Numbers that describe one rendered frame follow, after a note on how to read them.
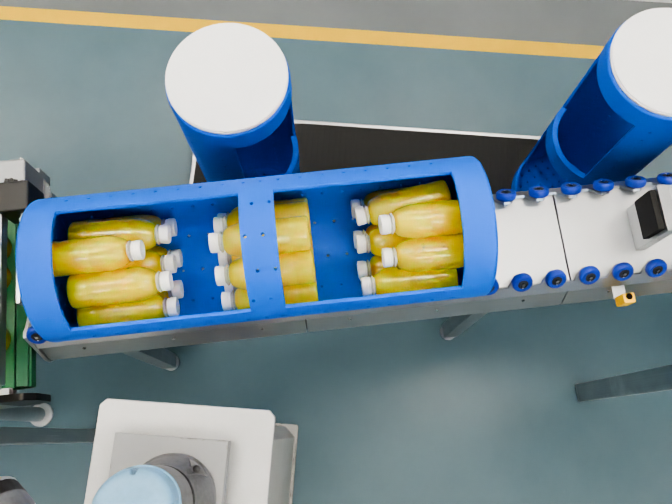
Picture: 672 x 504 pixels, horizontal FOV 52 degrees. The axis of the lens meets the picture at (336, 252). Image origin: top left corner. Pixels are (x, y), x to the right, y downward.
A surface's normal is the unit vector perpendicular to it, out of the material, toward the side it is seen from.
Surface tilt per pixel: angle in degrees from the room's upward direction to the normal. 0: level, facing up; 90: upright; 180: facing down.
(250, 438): 0
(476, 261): 44
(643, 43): 0
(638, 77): 0
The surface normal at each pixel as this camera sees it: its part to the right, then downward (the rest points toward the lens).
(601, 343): 0.00, -0.25
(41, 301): 0.07, 0.40
